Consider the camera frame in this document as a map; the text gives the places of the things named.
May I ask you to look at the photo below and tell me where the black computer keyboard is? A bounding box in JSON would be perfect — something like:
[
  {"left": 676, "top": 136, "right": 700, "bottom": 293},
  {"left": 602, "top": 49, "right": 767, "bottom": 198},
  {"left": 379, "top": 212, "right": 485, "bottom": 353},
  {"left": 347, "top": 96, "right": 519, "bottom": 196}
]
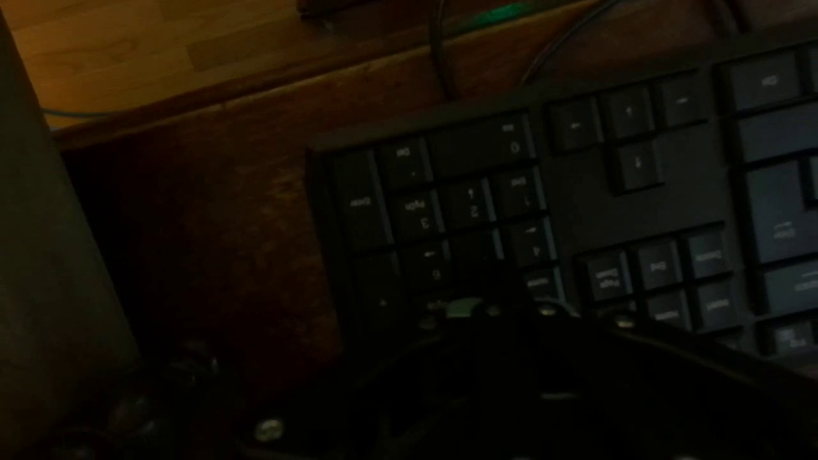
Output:
[{"left": 306, "top": 25, "right": 818, "bottom": 363}]

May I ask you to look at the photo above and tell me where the black keyboard cable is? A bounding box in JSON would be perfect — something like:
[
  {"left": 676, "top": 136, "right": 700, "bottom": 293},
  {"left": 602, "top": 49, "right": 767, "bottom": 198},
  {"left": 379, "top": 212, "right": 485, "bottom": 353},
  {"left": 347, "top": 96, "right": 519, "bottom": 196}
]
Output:
[{"left": 427, "top": 0, "right": 457, "bottom": 99}]

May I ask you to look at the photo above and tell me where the black bar bracket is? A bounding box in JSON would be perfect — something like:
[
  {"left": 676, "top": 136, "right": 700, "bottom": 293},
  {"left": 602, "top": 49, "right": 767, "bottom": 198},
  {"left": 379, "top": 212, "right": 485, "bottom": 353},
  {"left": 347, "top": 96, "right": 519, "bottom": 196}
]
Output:
[{"left": 296, "top": 0, "right": 374, "bottom": 27}]

